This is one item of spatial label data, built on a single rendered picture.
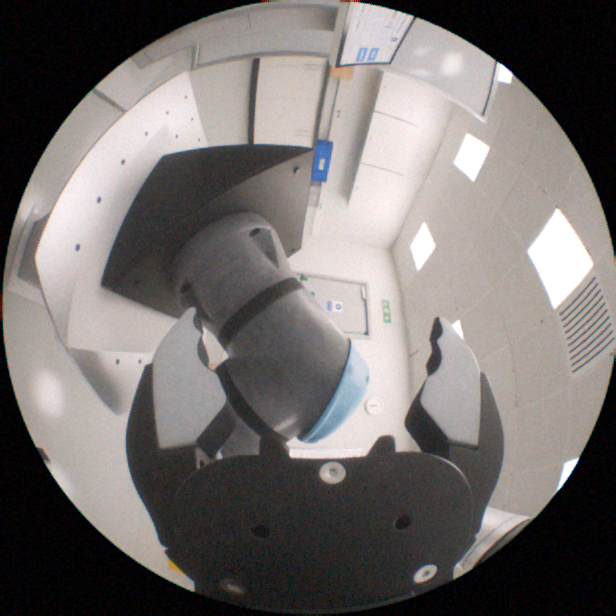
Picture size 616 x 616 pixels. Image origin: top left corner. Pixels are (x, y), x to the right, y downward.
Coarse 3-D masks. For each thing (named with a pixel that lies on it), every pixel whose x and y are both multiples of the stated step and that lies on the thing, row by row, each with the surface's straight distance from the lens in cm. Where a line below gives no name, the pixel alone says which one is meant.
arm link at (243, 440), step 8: (232, 408) 20; (240, 424) 21; (232, 432) 21; (240, 432) 21; (248, 432) 21; (232, 440) 21; (240, 440) 21; (248, 440) 21; (256, 440) 21; (224, 448) 22; (232, 448) 22; (240, 448) 22; (248, 448) 22; (256, 448) 22; (288, 448) 28; (224, 456) 23
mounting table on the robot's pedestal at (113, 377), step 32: (160, 96) 32; (192, 96) 39; (128, 128) 28; (192, 128) 39; (96, 160) 25; (128, 160) 28; (64, 192) 22; (96, 192) 24; (64, 224) 22; (64, 256) 22; (64, 288) 23; (64, 320) 23; (96, 352) 26; (96, 384) 27; (128, 384) 32
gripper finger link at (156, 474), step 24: (144, 384) 9; (144, 408) 8; (144, 432) 7; (144, 456) 7; (168, 456) 7; (192, 456) 6; (144, 480) 7; (168, 480) 6; (144, 504) 7; (168, 504) 6; (168, 528) 6; (264, 528) 6
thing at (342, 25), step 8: (344, 8) 87; (352, 8) 87; (344, 16) 88; (336, 24) 92; (344, 24) 88; (336, 32) 93; (344, 32) 90; (336, 40) 94; (344, 40) 93; (400, 40) 111; (336, 48) 95; (336, 56) 97; (392, 56) 116; (336, 64) 100; (344, 64) 102; (352, 64) 105; (360, 64) 108; (368, 64) 111; (376, 64) 114; (384, 64) 117
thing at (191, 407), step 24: (192, 312) 11; (168, 336) 10; (192, 336) 10; (168, 360) 9; (192, 360) 9; (168, 384) 8; (192, 384) 8; (216, 384) 7; (168, 408) 7; (192, 408) 7; (216, 408) 7; (168, 432) 7; (192, 432) 7; (216, 432) 7; (216, 456) 8
